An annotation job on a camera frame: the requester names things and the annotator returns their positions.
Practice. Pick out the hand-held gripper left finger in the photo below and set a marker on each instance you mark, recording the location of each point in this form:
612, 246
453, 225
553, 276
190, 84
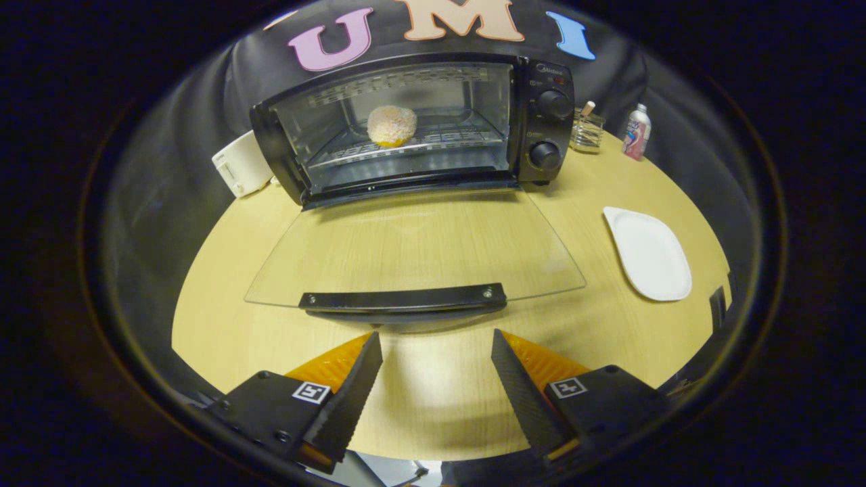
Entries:
352, 399

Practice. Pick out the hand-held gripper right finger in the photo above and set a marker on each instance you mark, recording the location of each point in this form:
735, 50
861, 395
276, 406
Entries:
521, 399

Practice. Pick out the round breaded food piece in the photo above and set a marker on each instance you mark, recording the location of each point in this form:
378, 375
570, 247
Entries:
391, 125

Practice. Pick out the black toaster oven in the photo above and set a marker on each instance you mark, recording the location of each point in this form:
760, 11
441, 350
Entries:
541, 101

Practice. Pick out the white toaster appliance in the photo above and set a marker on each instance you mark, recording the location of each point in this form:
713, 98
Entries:
240, 166

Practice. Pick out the white plate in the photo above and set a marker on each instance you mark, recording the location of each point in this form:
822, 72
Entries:
649, 253

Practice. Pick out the clear glass jar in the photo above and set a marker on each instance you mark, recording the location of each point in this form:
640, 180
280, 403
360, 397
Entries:
587, 132

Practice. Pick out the white drink bottle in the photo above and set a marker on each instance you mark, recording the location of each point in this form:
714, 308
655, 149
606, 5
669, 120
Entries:
636, 135

